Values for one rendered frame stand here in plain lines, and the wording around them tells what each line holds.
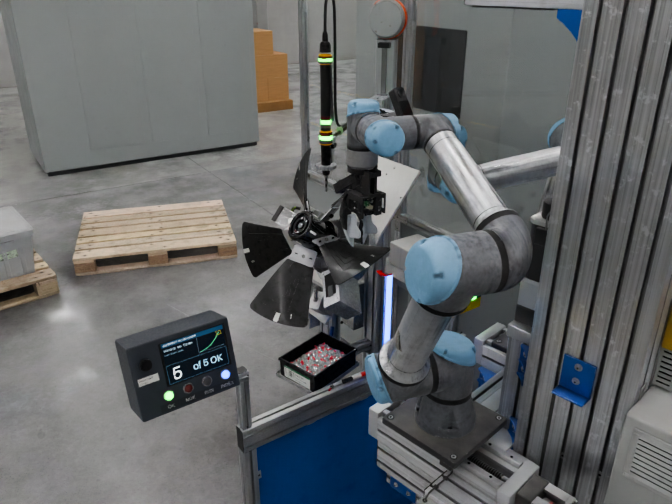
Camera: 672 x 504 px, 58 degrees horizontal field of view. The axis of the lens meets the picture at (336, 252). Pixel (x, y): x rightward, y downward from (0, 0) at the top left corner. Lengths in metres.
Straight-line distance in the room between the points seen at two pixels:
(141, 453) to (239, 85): 5.54
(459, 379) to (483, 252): 0.47
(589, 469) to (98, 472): 2.19
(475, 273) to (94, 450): 2.47
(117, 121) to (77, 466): 4.95
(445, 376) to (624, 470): 0.41
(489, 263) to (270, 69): 9.28
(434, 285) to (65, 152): 6.60
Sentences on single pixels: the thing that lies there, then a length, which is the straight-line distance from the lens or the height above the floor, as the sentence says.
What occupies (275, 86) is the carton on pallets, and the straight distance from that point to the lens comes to 10.32.
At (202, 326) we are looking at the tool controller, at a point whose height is 1.25.
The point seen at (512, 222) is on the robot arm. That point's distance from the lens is 1.15.
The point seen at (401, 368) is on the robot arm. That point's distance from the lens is 1.33.
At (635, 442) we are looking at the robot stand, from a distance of 1.44.
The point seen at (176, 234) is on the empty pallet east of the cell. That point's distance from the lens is 5.03.
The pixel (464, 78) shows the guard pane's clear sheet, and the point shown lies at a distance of 2.54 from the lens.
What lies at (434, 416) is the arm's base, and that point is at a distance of 1.52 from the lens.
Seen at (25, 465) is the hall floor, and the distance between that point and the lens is 3.27.
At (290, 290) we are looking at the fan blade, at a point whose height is 1.02.
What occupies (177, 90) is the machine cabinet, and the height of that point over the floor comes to 0.80.
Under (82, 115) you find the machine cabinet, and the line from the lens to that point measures 7.37.
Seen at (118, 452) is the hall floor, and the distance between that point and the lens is 3.17.
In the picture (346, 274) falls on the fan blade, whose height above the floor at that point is 1.16.
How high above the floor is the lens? 2.05
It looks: 25 degrees down
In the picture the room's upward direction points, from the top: straight up
